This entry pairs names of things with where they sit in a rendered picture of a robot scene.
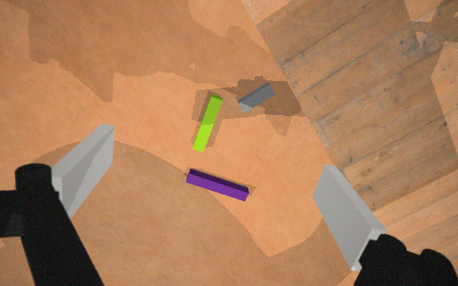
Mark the lime green rod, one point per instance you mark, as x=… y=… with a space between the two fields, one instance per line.
x=207 y=122

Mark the purple rod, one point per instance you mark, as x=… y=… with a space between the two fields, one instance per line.
x=218 y=185

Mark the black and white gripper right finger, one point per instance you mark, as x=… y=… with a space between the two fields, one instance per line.
x=380 y=259

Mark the grey rectangular rod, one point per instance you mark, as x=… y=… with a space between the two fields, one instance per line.
x=256 y=97

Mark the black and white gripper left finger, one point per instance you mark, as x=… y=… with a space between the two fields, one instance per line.
x=40 y=211

